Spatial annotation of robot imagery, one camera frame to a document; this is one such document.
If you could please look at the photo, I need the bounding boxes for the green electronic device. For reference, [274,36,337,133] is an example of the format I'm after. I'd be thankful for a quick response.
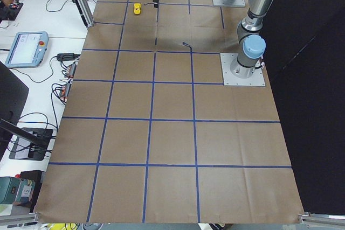
[1,170,42,207]

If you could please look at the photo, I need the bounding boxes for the black power adapter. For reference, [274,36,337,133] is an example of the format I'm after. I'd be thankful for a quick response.
[57,53,80,62]

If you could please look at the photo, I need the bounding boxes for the teach pendant tablet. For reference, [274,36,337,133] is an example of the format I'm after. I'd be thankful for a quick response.
[5,31,49,68]

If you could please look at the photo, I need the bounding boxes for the black monitor stand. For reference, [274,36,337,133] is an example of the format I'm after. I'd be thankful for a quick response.
[1,64,53,161]

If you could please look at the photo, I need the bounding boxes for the brown paper table cover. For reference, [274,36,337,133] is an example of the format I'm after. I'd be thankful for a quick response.
[35,0,303,224]

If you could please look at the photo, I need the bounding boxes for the yellow toy beetle car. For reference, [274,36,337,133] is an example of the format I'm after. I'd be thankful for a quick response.
[133,3,141,15]

